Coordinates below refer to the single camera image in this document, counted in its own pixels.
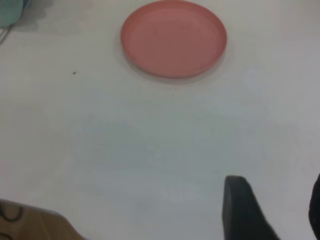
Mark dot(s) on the pink round plate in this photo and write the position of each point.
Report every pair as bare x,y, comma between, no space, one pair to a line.
173,40

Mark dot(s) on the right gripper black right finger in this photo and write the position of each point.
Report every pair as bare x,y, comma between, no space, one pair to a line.
316,210

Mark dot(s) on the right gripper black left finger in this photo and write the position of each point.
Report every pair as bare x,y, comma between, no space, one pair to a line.
240,215

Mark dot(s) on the green round plate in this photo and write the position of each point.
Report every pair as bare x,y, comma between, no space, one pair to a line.
8,11

